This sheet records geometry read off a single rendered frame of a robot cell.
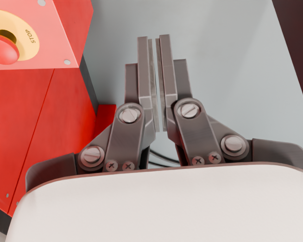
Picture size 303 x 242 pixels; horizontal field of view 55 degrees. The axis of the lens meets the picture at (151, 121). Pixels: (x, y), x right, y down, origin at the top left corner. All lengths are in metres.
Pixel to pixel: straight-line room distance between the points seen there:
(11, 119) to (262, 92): 1.26
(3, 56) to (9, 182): 0.54
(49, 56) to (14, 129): 0.50
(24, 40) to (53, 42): 0.03
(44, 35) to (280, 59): 1.28
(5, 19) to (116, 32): 1.01
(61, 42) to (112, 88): 1.26
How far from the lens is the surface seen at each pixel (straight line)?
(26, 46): 0.38
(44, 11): 0.34
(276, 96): 1.73
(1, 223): 0.85
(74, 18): 0.39
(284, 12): 0.68
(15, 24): 0.37
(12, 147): 0.85
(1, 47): 0.35
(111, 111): 1.69
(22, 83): 0.90
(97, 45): 1.41
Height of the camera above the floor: 1.04
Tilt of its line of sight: 35 degrees down
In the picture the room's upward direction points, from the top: 177 degrees counter-clockwise
